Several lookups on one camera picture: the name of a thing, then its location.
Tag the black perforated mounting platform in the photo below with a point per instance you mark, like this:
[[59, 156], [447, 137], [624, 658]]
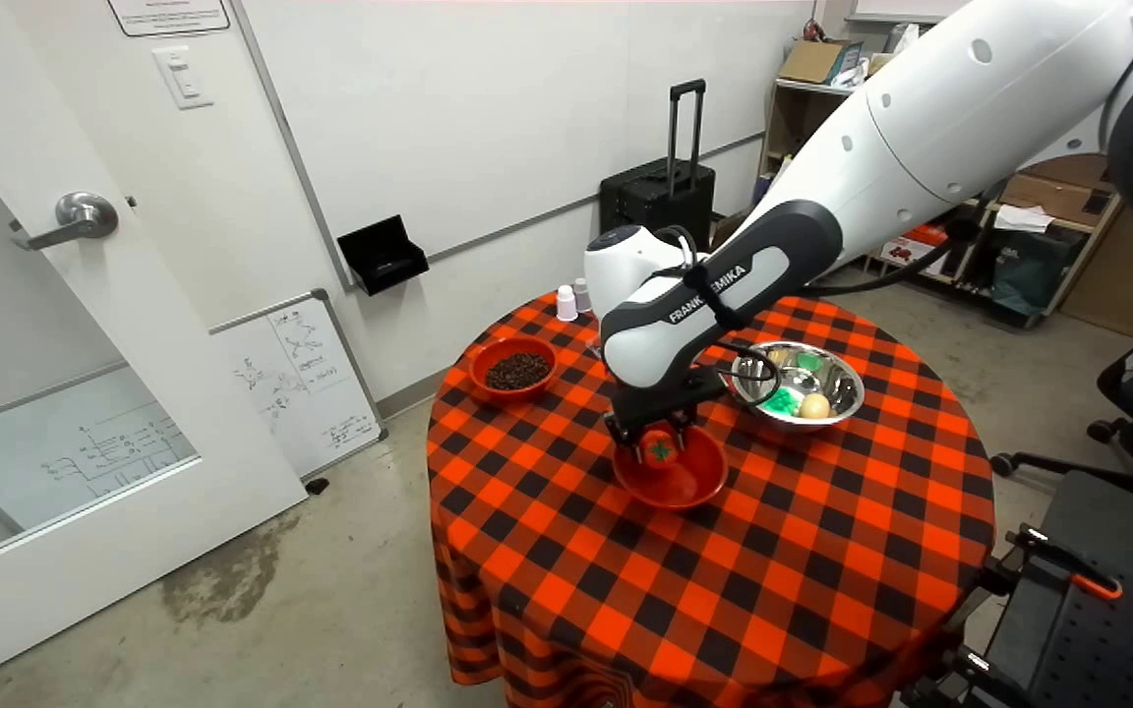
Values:
[[1092, 641]]

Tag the white shaker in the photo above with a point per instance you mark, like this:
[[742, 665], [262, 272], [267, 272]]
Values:
[[563, 303]]

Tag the orange plastic bowl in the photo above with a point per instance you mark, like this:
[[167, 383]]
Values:
[[668, 495]]

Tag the orange black checkered tablecloth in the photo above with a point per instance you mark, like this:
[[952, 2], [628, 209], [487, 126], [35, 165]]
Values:
[[723, 590]]

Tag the red box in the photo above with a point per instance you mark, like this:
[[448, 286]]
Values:
[[921, 256]]

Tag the green vegetable toy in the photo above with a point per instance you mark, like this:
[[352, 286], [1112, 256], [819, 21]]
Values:
[[786, 400]]

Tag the storage shelf unit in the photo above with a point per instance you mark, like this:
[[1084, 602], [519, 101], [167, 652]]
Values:
[[971, 295]]

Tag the orange tomato toy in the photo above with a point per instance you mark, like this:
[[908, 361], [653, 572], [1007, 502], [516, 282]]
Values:
[[659, 454]]

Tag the black wall holder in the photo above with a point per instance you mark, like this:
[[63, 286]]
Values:
[[384, 256]]

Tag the beige egg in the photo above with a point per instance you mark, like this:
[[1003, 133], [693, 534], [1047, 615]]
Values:
[[817, 408]]

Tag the silver metal bowl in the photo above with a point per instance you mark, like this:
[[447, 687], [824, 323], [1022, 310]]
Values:
[[834, 374]]

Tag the white wall sign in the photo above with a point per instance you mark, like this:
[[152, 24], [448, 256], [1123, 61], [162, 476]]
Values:
[[167, 17]]

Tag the cardboard box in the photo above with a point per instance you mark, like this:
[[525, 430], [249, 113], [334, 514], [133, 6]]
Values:
[[813, 61]]

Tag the white light switch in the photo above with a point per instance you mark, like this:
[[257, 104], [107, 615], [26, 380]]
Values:
[[181, 79]]

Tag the black suitcase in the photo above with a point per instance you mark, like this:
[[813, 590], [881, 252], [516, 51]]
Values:
[[649, 184]]

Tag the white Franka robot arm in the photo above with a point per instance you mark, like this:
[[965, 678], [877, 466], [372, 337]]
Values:
[[961, 104]]

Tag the grey shaker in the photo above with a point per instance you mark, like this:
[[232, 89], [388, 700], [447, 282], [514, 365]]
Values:
[[581, 295]]

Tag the white door with window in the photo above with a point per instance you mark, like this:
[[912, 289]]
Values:
[[69, 327]]

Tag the red bowl with dark contents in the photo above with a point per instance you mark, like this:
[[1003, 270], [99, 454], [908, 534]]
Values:
[[514, 371]]

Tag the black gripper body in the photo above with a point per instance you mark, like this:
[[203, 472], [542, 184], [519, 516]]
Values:
[[653, 415]]

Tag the small leaning whiteboard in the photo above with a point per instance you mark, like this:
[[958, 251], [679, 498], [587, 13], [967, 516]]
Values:
[[295, 386]]

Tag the green bin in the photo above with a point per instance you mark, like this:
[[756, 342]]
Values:
[[1032, 272]]

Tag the large wall whiteboard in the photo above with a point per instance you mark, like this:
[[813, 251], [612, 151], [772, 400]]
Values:
[[499, 118]]

